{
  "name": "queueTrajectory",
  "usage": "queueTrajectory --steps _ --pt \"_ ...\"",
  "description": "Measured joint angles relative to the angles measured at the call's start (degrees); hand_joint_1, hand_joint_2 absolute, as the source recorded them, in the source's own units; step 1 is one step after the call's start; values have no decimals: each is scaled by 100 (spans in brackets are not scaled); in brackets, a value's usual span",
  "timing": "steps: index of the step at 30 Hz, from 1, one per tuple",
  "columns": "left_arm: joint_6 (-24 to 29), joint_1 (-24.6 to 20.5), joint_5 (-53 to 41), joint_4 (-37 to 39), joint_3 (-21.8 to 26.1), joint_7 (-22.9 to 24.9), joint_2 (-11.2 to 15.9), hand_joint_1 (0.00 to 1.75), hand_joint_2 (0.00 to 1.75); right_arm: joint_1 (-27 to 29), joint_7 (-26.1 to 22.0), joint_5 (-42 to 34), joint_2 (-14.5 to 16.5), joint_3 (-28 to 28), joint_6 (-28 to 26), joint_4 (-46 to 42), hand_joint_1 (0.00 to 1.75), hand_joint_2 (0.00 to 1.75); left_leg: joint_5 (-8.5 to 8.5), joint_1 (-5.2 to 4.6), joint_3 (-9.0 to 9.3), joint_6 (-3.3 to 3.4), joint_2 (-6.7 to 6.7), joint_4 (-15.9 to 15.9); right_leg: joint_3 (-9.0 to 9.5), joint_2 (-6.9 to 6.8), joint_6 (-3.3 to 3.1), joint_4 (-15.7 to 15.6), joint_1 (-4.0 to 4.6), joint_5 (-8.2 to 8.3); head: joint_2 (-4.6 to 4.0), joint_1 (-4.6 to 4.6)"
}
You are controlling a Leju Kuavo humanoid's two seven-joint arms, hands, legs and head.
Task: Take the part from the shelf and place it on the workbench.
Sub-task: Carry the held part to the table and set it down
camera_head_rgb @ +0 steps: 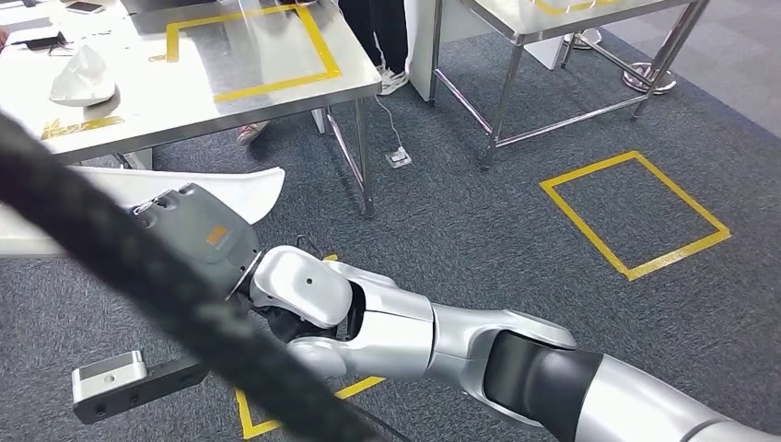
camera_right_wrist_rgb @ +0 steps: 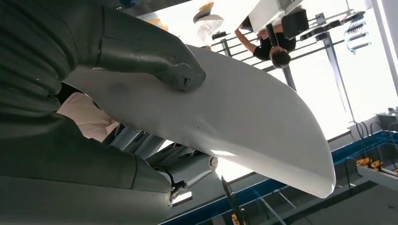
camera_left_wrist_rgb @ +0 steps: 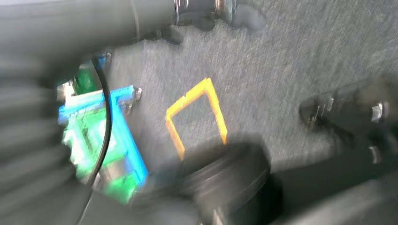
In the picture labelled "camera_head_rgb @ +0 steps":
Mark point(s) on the dark smartphone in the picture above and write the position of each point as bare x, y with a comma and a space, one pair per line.
85, 7

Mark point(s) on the steel workbench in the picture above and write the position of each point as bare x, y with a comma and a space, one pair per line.
183, 91

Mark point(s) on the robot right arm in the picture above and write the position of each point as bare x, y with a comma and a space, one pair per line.
396, 335

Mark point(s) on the yellow floor tape square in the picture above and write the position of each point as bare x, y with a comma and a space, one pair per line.
579, 224
244, 421

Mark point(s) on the round steel stanchion base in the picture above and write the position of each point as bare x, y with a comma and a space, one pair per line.
582, 39
650, 79

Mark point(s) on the steel floor socket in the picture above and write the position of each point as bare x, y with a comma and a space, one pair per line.
398, 157

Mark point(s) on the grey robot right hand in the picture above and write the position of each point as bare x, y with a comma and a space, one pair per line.
207, 238

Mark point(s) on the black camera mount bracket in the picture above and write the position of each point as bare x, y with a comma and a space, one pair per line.
158, 384

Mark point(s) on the white curved plastic part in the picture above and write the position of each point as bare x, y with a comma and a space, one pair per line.
244, 189
82, 79

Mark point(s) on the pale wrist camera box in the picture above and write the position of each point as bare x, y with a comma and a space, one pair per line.
110, 372

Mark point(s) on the steel table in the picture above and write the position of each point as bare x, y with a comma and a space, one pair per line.
549, 21

